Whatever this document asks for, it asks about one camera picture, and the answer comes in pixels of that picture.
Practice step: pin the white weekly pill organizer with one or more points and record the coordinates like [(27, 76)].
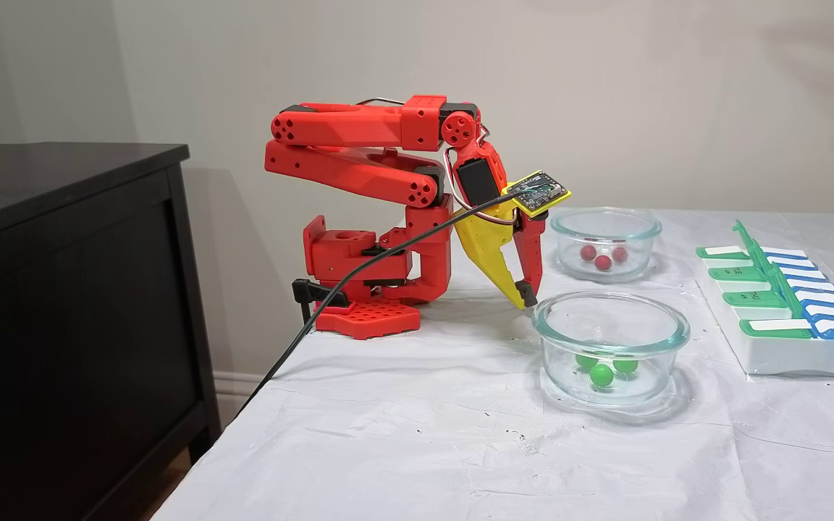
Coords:
[(779, 354)]

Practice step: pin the clear glass bowl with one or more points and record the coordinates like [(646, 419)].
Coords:
[(562, 362), (569, 239)]

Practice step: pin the green ball pill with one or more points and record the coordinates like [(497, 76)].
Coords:
[(627, 365), (584, 359), (601, 374)]

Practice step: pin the white tablecloth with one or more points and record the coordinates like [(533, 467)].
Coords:
[(424, 449)]

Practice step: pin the black wooden cabinet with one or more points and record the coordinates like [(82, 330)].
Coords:
[(62, 325)]

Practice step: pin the white baseboard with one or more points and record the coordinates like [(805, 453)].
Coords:
[(232, 387)]

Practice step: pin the red ball pill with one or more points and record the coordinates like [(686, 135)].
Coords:
[(620, 254), (588, 252), (603, 263)]

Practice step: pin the black table clamp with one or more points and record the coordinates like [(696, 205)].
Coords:
[(316, 291)]

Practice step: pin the camera board on yellow mount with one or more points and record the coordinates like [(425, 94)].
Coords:
[(536, 192)]

